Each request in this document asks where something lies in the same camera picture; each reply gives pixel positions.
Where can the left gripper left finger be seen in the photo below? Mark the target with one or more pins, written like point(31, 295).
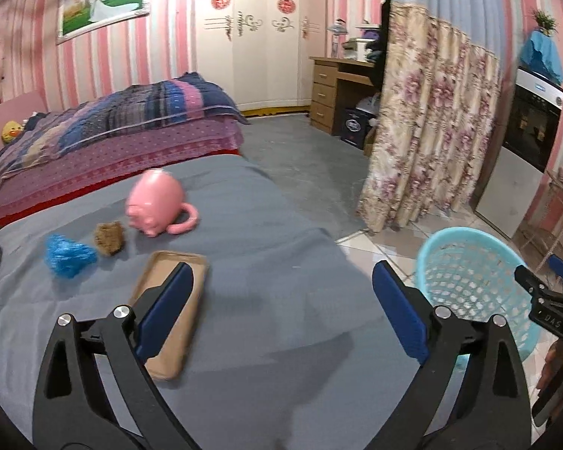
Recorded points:
point(93, 392)

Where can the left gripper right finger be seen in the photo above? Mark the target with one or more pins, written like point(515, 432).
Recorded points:
point(470, 389)

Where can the light blue plastic basket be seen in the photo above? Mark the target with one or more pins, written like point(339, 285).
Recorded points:
point(473, 274)

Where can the blue plastic bag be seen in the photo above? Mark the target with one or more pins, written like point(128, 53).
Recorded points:
point(66, 258)

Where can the small brown paper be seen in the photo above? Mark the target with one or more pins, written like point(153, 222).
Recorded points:
point(109, 238)

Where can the right hand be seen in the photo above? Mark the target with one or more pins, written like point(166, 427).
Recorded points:
point(552, 362)

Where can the brown phone case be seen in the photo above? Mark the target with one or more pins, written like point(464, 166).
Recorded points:
point(166, 332)

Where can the blue-grey table cloth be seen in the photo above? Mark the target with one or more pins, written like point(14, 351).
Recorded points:
point(292, 349)

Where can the blue cloth on refrigerator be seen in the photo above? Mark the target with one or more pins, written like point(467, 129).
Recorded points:
point(539, 54)

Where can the floral curtain right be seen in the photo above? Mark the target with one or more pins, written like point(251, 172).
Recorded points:
point(440, 88)

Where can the black box under desk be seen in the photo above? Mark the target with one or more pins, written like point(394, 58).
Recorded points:
point(354, 127)

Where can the potted plant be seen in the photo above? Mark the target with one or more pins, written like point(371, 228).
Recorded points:
point(545, 22)

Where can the bed with plaid quilt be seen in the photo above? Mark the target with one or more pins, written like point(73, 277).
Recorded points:
point(60, 154)

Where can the yellow duck plush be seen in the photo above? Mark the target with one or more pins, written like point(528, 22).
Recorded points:
point(11, 131)

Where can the wooden desk with drawers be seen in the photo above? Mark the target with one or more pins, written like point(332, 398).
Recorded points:
point(337, 84)

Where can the desk lamp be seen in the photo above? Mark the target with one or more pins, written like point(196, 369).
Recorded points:
point(336, 29)

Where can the pink window curtain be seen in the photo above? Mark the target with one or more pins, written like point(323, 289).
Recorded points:
point(12, 14)

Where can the white wardrobe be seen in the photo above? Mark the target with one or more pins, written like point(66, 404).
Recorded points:
point(260, 51)

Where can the framed wedding picture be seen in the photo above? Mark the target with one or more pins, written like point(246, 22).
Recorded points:
point(77, 17)

